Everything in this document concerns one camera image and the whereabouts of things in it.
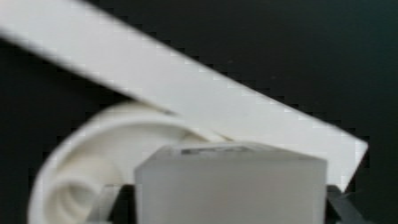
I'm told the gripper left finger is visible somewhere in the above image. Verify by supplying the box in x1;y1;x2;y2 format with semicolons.
85;184;137;224

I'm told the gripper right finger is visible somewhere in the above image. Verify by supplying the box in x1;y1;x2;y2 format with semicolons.
325;185;377;224

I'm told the white round stool seat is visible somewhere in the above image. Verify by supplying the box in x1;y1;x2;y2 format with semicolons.
29;102;226;224

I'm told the white stool leg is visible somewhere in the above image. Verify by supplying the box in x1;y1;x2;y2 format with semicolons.
135;143;327;224

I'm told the white L-shaped fence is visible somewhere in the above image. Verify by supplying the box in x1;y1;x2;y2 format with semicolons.
0;0;368;188

